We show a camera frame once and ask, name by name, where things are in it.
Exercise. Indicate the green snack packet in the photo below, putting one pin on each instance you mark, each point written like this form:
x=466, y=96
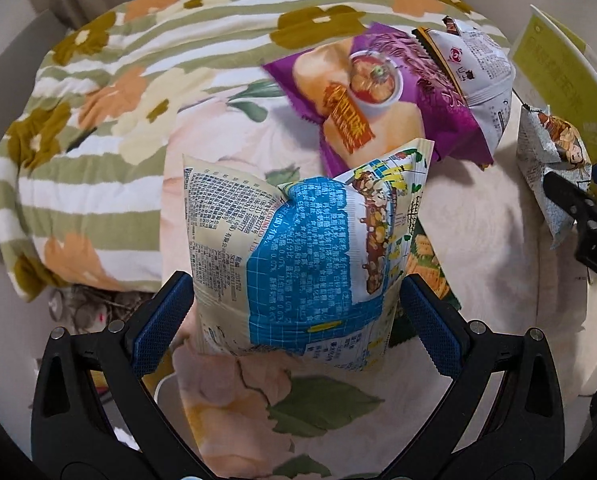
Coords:
x=426, y=255

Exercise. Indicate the green cardboard box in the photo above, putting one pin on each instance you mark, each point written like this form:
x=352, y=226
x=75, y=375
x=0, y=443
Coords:
x=553, y=50

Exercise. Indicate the cream and blue snack packet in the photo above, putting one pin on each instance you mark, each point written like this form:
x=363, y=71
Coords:
x=303, y=260

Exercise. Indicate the white packet with dark strip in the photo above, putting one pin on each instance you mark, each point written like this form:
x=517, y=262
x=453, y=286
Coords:
x=483, y=75

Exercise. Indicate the purple snack packet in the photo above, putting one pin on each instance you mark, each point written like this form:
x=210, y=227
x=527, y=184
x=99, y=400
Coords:
x=378, y=85

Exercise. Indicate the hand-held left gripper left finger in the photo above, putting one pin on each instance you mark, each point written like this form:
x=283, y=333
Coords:
x=161, y=320

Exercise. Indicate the grey snack packet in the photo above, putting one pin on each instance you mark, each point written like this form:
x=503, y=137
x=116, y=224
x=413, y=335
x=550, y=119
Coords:
x=538, y=160

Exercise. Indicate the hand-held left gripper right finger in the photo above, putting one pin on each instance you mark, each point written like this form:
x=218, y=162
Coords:
x=431, y=325

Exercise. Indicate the floral striped blanket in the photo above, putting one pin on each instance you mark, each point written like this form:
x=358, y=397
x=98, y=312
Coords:
x=103, y=135

